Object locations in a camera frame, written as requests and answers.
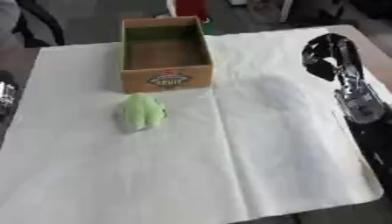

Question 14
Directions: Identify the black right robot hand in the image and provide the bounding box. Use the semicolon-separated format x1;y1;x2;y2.
300;32;367;88

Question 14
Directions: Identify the tan cardboard box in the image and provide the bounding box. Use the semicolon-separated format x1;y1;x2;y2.
119;16;214;95

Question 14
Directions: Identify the red and white object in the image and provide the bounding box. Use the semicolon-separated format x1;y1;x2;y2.
165;0;212;25

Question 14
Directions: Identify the light green soft toy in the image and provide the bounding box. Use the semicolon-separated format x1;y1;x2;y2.
111;93;171;134

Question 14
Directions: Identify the black chair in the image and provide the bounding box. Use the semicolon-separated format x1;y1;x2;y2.
10;0;67;48

